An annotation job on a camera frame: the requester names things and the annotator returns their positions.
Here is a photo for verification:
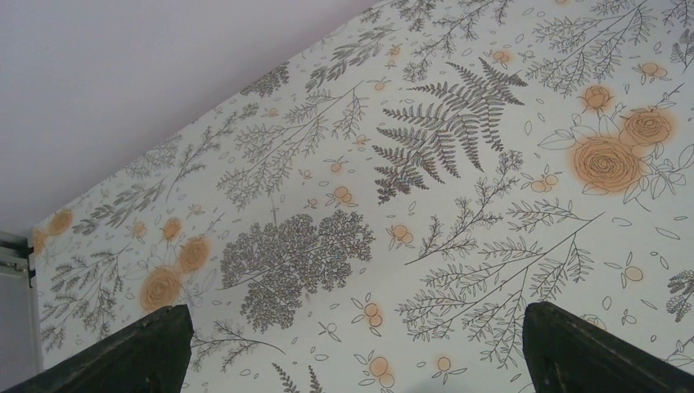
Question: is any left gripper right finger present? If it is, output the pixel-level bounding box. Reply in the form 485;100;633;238
522;301;693;392

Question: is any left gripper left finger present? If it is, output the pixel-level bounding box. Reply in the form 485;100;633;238
6;305;193;393

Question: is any floral tablecloth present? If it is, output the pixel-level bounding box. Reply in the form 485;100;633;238
34;1;693;392

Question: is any aluminium corner post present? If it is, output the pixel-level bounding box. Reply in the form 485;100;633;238
1;233;42;387

